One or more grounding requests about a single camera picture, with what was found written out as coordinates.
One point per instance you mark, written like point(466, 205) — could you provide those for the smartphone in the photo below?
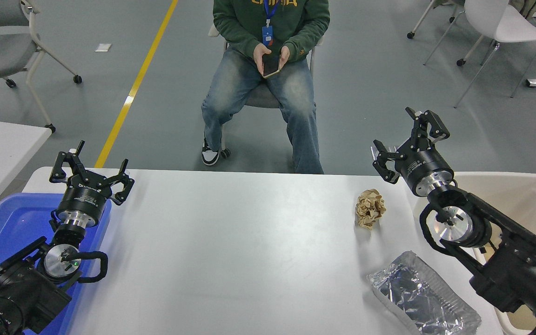
point(271, 66)

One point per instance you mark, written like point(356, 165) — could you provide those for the person's left hand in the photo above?
point(284, 56)

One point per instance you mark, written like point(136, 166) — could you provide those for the white-legged caster chair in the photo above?
point(460, 62)

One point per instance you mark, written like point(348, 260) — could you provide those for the person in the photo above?
point(240, 93)

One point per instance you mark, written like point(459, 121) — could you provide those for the tan paper ball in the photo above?
point(369, 208)

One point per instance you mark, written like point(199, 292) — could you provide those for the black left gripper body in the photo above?
point(84, 197)

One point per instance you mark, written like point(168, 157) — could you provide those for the white chair with metal legs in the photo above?
point(505, 25)

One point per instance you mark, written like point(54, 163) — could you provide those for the person's right hand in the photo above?
point(259, 53)

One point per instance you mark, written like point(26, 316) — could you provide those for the silver foil tray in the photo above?
point(417, 293)

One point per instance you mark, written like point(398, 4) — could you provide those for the blue plastic tray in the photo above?
point(12, 223)

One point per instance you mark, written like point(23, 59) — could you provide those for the large pale plastic bin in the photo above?
point(524, 195)

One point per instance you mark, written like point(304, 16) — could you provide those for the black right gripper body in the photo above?
point(424, 165)

